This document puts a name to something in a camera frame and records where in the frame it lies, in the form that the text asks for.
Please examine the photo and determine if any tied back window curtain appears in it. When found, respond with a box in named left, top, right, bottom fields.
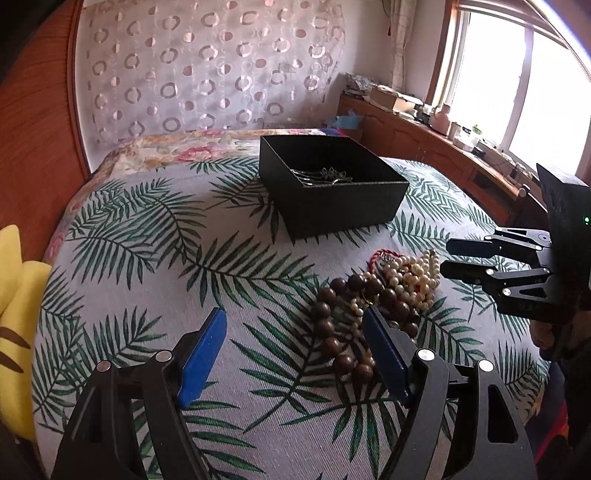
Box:
left=383, top=0, right=418, bottom=91

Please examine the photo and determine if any pink thermos jug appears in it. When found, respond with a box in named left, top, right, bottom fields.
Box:
left=430, top=104, right=451, bottom=136

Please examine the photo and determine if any white pearl necklace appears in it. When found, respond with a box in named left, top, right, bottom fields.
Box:
left=348, top=248, right=442, bottom=342

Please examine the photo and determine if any red cord bracelet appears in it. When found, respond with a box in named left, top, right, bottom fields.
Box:
left=368, top=248, right=408, bottom=274

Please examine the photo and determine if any floral quilt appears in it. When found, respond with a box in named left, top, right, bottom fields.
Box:
left=43, top=127, right=334, bottom=264

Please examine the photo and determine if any cardboard box on cabinet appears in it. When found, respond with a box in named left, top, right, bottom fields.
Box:
left=369, top=85, right=416, bottom=112

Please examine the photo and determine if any silver crystal brooch chain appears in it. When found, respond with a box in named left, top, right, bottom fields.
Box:
left=290, top=166, right=355, bottom=187

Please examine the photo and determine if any brown wooden bead bracelet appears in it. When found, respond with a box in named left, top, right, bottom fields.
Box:
left=309, top=272, right=423, bottom=382

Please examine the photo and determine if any person's right hand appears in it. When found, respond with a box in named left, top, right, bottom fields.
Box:
left=530, top=320, right=555, bottom=350

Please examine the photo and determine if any yellow plush toy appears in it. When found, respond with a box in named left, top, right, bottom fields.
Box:
left=1, top=225, right=51, bottom=441

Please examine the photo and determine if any circle pattern curtain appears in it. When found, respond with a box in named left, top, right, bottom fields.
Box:
left=78, top=1, right=346, bottom=147

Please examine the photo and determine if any palm leaf print cloth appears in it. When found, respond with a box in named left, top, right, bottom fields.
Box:
left=32, top=155, right=553, bottom=480

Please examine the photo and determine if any black jewelry box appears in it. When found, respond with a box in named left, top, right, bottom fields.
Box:
left=259, top=135, right=409, bottom=240

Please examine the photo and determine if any window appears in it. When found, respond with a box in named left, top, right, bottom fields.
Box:
left=427, top=1, right=590, bottom=177

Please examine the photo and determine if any wooden side cabinet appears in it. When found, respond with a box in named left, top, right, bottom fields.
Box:
left=338, top=94, right=549, bottom=230

